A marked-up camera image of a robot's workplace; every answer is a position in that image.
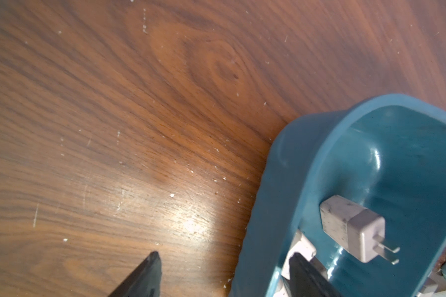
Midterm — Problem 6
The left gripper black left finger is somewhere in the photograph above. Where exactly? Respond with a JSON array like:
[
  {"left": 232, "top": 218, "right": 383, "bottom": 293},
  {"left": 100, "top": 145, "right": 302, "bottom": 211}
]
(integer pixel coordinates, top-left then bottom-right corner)
[{"left": 109, "top": 251, "right": 162, "bottom": 297}]

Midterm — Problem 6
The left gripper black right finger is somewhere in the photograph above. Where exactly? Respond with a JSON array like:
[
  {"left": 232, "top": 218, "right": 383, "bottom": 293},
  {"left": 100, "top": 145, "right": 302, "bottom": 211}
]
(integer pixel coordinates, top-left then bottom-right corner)
[{"left": 289, "top": 252, "right": 342, "bottom": 297}]

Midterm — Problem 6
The dark teal storage tray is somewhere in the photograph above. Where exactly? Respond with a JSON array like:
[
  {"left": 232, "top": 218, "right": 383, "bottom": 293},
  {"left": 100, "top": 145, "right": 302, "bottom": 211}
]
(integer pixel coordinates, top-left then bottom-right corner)
[{"left": 229, "top": 94, "right": 446, "bottom": 297}]

